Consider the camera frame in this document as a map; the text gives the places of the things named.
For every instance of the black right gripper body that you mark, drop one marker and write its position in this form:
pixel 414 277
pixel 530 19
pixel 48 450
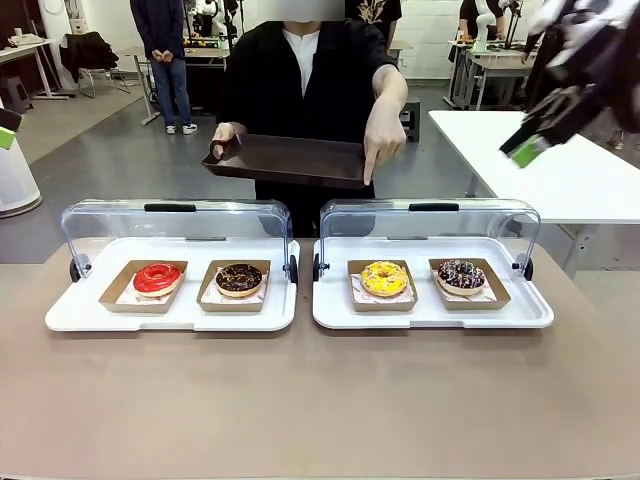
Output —
pixel 595 65

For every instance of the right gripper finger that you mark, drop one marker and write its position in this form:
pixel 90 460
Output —
pixel 527 152
pixel 545 112

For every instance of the dark brown serving tray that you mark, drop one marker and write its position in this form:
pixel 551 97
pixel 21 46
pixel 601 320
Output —
pixel 290 160

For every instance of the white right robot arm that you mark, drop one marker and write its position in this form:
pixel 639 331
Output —
pixel 542 14

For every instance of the person's left forearm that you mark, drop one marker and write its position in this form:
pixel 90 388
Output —
pixel 390 80

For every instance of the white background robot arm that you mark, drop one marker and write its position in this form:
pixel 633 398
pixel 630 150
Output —
pixel 481 30

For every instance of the brown cardboard donut tray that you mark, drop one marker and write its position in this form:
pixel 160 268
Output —
pixel 205 305
pixel 357 306
pixel 111 302
pixel 500 295

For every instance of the purple drizzled chocolate donut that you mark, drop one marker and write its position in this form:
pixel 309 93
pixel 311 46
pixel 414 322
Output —
pixel 450 280

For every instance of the yellow glazed sprinkle donut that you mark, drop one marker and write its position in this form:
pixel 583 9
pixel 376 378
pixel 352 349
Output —
pixel 372 282

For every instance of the red glazed donut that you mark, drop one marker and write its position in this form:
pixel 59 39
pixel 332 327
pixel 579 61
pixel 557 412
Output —
pixel 150 284

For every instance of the person's torso in black jacket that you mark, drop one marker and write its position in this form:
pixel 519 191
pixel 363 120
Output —
pixel 265 85

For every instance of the chocolate donut with nut crumbs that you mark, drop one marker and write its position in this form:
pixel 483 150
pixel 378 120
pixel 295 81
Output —
pixel 227 285

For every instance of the person's left hand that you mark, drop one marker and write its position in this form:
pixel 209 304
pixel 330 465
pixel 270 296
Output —
pixel 385 132

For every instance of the person's right hand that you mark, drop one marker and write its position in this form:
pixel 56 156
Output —
pixel 225 134

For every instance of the grey plastic stool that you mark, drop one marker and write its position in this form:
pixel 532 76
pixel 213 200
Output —
pixel 15 92

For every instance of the large white table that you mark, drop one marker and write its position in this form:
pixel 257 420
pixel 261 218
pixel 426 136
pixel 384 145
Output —
pixel 550 185

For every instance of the grey background workbench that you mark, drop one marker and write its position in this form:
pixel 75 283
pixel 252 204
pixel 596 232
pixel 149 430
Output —
pixel 495 67

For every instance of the white background desk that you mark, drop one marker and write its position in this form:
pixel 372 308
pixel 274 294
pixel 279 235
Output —
pixel 25 50

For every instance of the clear display case lid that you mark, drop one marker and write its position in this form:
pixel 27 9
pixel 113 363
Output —
pixel 225 220
pixel 480 220

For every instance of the black jacket on chair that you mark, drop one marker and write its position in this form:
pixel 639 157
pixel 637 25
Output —
pixel 87 52

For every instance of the black step stool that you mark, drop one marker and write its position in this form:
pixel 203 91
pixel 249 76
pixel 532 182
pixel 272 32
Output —
pixel 412 120

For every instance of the bystander in dark clothes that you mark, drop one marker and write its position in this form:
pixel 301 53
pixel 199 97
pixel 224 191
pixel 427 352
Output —
pixel 470 17

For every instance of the white printed paper liner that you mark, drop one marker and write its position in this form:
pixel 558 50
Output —
pixel 212 299
pixel 487 296
pixel 127 297
pixel 359 295

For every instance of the bystander in blue jeans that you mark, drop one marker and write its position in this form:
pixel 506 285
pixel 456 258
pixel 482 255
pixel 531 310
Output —
pixel 167 75

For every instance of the bystander in gold print shirt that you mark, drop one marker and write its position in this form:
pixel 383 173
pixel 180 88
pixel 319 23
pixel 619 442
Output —
pixel 380 20

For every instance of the white display case base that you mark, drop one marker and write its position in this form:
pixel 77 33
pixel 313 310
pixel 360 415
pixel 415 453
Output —
pixel 195 320
pixel 425 317

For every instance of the metal frame chair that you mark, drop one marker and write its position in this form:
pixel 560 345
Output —
pixel 117 82

